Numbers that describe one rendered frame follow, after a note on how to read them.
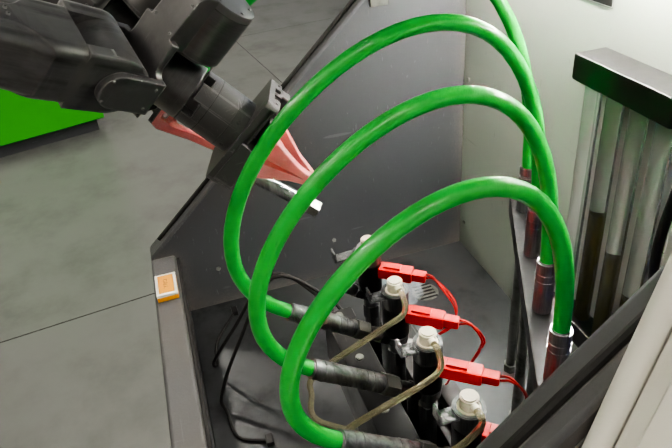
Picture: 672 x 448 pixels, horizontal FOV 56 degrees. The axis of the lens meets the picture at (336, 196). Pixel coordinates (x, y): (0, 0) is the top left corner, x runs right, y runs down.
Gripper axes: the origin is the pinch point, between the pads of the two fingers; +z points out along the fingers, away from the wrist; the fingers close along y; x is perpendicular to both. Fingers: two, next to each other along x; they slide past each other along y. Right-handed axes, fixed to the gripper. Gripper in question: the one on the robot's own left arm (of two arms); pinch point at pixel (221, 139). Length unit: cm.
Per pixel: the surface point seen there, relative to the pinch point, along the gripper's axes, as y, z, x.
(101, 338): 88, -12, 151
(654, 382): -29, 34, -28
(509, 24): 6.4, 13.8, -30.6
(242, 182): -17.8, 8.4, -10.1
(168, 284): 5.4, 6.0, 27.2
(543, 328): -6.8, 36.7, -15.9
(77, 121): 220, -132, 207
